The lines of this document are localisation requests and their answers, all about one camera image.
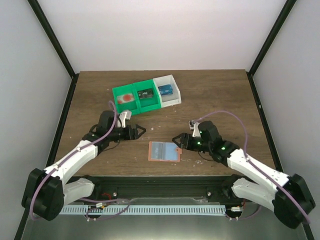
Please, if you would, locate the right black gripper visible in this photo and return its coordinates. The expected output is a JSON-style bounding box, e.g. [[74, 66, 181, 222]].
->
[[172, 133, 212, 152]]

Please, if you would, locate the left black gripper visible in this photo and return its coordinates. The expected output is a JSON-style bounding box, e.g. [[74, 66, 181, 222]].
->
[[108, 124, 147, 142]]

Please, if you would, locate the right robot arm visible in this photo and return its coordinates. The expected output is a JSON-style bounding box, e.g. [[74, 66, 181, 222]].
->
[[172, 121, 316, 229]]

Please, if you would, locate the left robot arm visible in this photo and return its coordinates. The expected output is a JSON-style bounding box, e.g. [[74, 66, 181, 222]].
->
[[21, 110, 147, 221]]

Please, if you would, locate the red white card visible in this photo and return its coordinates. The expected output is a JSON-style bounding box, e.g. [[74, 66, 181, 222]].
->
[[117, 93, 135, 104]]

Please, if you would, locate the middle green bin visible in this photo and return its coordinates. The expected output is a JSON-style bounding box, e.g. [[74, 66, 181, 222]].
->
[[133, 79, 161, 114]]

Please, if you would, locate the green bin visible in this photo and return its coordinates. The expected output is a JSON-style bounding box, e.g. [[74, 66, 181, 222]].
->
[[133, 79, 161, 114], [112, 84, 141, 116]]

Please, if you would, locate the left green bin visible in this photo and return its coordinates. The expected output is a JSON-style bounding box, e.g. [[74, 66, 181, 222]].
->
[[112, 84, 141, 116]]

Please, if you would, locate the white bin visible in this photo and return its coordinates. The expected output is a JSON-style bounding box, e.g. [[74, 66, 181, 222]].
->
[[153, 74, 182, 108]]

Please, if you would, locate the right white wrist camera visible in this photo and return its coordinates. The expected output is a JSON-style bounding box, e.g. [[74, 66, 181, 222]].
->
[[189, 120, 201, 138]]

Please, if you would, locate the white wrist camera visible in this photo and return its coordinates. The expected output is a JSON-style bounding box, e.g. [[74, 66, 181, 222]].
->
[[189, 120, 201, 138], [117, 110, 132, 128]]

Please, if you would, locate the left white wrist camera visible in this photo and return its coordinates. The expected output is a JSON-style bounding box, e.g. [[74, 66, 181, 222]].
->
[[117, 110, 132, 128]]

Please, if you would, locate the black aluminium front rail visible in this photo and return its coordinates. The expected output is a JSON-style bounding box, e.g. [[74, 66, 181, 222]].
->
[[32, 176, 296, 201]]

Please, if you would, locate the light blue slotted cable duct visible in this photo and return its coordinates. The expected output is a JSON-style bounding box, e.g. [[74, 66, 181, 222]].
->
[[60, 205, 226, 216]]

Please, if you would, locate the right black frame post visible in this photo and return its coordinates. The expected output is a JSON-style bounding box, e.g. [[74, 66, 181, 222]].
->
[[248, 0, 297, 76]]

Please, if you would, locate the black frame post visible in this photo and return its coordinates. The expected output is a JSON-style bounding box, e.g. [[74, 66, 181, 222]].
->
[[248, 0, 297, 76], [26, 0, 77, 79]]

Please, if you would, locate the left black frame post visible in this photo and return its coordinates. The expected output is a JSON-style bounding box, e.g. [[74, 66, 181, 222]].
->
[[26, 0, 77, 79]]

